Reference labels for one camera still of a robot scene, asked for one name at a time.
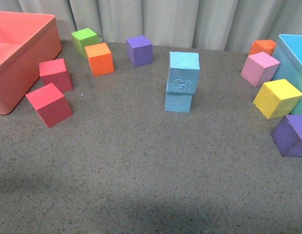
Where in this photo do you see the salmon pink plastic bin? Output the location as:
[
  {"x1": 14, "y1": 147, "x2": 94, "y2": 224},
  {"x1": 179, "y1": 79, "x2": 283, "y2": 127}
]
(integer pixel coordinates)
[{"x1": 0, "y1": 11, "x2": 62, "y2": 115}]

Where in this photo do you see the smooth light blue block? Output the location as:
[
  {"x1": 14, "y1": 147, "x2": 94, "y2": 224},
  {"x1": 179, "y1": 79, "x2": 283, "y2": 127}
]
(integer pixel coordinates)
[{"x1": 165, "y1": 92, "x2": 192, "y2": 113}]

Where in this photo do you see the dented light blue block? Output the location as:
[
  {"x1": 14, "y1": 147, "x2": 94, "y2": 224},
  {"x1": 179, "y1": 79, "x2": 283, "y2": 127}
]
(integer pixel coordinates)
[{"x1": 166, "y1": 52, "x2": 200, "y2": 94}]

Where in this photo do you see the purple block near curtain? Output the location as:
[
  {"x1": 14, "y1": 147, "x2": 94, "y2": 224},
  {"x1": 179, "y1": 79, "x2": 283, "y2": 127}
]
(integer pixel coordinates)
[{"x1": 126, "y1": 35, "x2": 153, "y2": 67}]

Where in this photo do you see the light blue plastic bin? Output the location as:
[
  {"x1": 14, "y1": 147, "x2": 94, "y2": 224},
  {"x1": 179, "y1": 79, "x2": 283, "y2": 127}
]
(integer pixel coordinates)
[{"x1": 272, "y1": 34, "x2": 302, "y2": 115}]

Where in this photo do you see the pink foam block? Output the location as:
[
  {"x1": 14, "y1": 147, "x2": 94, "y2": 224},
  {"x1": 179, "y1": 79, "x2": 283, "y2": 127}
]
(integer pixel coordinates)
[{"x1": 240, "y1": 52, "x2": 281, "y2": 87}]

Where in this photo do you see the orange block beside blue bin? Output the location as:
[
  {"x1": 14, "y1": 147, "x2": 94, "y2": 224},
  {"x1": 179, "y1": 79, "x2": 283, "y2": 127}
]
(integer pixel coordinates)
[{"x1": 248, "y1": 39, "x2": 276, "y2": 56}]

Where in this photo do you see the yellow foam block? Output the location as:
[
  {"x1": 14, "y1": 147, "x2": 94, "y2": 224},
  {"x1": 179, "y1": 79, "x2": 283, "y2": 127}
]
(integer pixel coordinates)
[{"x1": 253, "y1": 79, "x2": 302, "y2": 119}]

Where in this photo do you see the red block near bin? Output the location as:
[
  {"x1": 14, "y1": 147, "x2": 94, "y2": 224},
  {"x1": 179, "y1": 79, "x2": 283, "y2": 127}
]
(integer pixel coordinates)
[{"x1": 39, "y1": 58, "x2": 73, "y2": 92}]

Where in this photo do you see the orange block near green block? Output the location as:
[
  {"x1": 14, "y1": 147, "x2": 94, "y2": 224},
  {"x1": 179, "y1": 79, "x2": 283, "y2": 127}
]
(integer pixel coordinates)
[{"x1": 85, "y1": 43, "x2": 114, "y2": 77}]

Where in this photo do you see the red block in front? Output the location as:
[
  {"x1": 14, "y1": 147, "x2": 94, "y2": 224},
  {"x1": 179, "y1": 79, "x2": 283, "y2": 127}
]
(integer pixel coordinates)
[{"x1": 25, "y1": 83, "x2": 73, "y2": 128}]

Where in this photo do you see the purple block beside blue bin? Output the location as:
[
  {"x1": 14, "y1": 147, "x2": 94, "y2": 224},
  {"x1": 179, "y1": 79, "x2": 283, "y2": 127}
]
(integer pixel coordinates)
[{"x1": 271, "y1": 115, "x2": 302, "y2": 157}]

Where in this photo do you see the green foam block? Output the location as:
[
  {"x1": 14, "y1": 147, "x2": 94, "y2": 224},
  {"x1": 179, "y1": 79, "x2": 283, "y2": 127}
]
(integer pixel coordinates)
[{"x1": 71, "y1": 28, "x2": 99, "y2": 58}]

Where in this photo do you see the grey white curtain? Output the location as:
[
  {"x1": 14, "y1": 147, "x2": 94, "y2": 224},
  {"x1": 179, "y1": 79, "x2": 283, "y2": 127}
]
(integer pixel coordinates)
[{"x1": 0, "y1": 0, "x2": 302, "y2": 52}]

